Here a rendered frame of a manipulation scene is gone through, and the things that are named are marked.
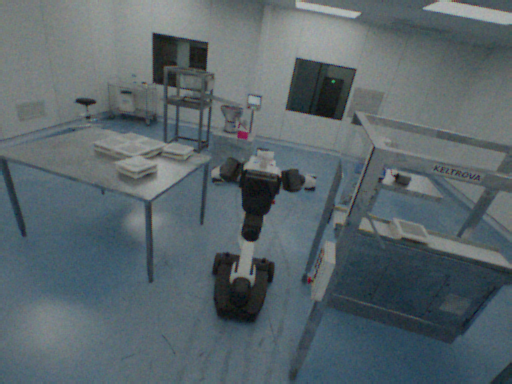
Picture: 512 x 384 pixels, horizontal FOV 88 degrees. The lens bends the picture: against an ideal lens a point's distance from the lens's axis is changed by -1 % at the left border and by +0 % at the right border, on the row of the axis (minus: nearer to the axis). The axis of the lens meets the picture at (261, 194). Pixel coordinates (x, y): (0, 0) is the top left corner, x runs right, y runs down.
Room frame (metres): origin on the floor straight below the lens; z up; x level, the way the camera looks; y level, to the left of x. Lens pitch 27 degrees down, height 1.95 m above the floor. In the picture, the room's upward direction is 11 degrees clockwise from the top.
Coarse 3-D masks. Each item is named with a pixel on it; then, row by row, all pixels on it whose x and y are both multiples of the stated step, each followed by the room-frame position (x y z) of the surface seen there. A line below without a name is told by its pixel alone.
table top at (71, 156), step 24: (24, 144) 2.19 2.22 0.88; (48, 144) 2.29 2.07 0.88; (72, 144) 2.39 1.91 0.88; (48, 168) 1.85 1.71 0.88; (72, 168) 1.92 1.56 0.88; (96, 168) 2.00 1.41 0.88; (168, 168) 2.26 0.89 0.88; (192, 168) 2.36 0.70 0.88; (120, 192) 1.71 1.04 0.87; (144, 192) 1.76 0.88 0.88
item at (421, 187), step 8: (392, 176) 1.89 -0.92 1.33; (416, 176) 2.00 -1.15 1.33; (376, 184) 1.72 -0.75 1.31; (384, 184) 1.71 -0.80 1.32; (392, 184) 1.73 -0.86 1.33; (400, 184) 1.76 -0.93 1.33; (408, 184) 1.78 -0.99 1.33; (416, 184) 1.82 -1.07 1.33; (424, 184) 1.85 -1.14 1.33; (432, 184) 1.88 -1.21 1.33; (400, 192) 1.69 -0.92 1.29; (408, 192) 1.69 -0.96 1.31; (416, 192) 1.68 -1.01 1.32; (424, 192) 1.69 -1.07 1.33; (432, 192) 1.72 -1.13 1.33; (432, 200) 1.66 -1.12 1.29; (440, 200) 1.66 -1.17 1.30
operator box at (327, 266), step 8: (328, 248) 1.11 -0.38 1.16; (328, 256) 1.04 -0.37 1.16; (328, 264) 1.00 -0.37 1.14; (320, 272) 1.01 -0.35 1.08; (328, 272) 1.00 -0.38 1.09; (320, 280) 1.00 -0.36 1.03; (328, 280) 1.00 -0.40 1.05; (312, 288) 1.06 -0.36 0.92; (320, 288) 1.00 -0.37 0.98; (312, 296) 1.00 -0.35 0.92; (320, 296) 1.00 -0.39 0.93
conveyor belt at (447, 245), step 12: (336, 216) 1.94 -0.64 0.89; (372, 228) 1.86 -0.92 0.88; (384, 228) 1.89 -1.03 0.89; (432, 240) 1.84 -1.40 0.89; (444, 240) 1.88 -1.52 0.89; (456, 252) 1.73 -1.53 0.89; (468, 252) 1.77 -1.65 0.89; (480, 252) 1.80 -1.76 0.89; (492, 252) 1.83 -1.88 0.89; (504, 264) 1.69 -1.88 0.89
